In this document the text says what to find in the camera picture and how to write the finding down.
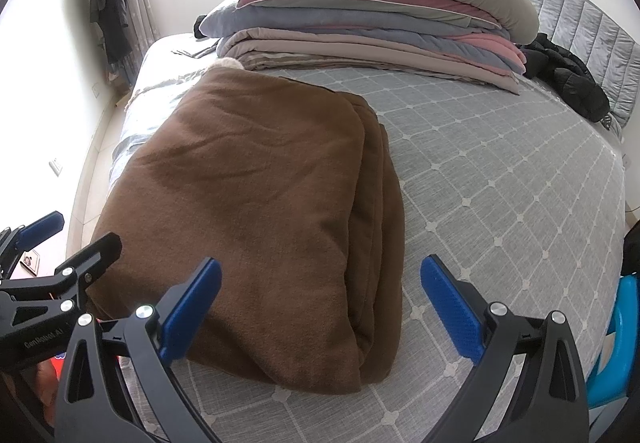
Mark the grey checked bed sheet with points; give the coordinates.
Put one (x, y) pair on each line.
(515, 192)

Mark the dark clothes hanging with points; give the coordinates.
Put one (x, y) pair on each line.
(112, 18)

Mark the black jacket on bed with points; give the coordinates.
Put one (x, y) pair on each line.
(567, 76)

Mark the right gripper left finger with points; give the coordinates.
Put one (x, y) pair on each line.
(93, 402)

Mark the stack of folded quilts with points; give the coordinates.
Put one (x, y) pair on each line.
(476, 40)

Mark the grey padded headboard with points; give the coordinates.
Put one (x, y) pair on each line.
(609, 52)

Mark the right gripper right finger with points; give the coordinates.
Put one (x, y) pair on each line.
(549, 402)

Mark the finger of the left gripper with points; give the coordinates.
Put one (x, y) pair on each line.
(15, 242)

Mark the brown wool coat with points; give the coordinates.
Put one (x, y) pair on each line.
(291, 188)

